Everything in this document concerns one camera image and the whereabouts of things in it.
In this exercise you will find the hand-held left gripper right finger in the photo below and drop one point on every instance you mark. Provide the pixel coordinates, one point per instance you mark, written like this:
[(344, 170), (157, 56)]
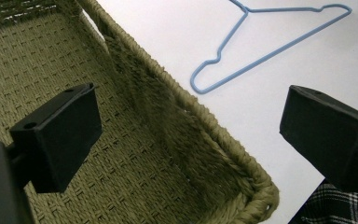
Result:
[(329, 137)]

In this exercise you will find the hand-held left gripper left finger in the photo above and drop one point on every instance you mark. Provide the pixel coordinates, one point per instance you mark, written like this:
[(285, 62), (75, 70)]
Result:
[(59, 137)]

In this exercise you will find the black white plaid cloth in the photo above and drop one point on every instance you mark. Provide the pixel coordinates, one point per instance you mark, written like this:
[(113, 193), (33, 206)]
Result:
[(332, 205)]

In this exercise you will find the woven straw basket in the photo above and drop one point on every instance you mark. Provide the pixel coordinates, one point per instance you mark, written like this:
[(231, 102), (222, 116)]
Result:
[(130, 149)]

